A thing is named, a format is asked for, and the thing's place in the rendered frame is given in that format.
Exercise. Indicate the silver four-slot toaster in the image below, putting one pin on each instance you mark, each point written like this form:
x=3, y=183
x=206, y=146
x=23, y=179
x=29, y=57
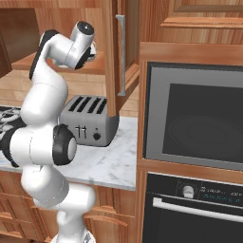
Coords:
x=90, y=126

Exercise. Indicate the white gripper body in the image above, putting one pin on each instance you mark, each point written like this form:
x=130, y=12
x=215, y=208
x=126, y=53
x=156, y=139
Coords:
x=93, y=51

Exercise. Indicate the dark wooden open cabinet door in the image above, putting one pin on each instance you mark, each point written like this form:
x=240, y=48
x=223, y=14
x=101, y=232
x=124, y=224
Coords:
x=4, y=60

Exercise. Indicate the white oven knob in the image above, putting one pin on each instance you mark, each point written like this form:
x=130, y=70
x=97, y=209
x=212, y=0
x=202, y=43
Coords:
x=188, y=191

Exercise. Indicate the wooden tall appliance cabinet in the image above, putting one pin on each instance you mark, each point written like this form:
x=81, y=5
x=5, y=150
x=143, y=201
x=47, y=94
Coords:
x=141, y=126

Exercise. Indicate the black built-in oven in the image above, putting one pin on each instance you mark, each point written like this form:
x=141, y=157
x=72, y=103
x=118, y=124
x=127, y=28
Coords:
x=190, y=224

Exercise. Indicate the grey built-in microwave oven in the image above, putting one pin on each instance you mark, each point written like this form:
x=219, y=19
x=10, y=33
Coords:
x=196, y=117

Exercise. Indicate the wooden wall cabinet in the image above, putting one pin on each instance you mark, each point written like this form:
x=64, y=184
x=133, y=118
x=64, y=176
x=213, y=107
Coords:
x=95, y=28

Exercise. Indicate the wooden cabinet door with panel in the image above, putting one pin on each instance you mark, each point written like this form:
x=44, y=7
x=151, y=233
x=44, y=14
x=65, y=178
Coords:
x=202, y=19

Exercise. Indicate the wooden base cabinet drawers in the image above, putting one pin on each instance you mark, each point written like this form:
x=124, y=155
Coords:
x=12, y=215

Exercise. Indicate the wooden base cabinet door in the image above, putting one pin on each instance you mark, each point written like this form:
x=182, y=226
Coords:
x=117, y=218

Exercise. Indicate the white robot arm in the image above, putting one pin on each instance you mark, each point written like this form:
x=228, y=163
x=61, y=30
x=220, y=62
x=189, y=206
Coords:
x=42, y=101

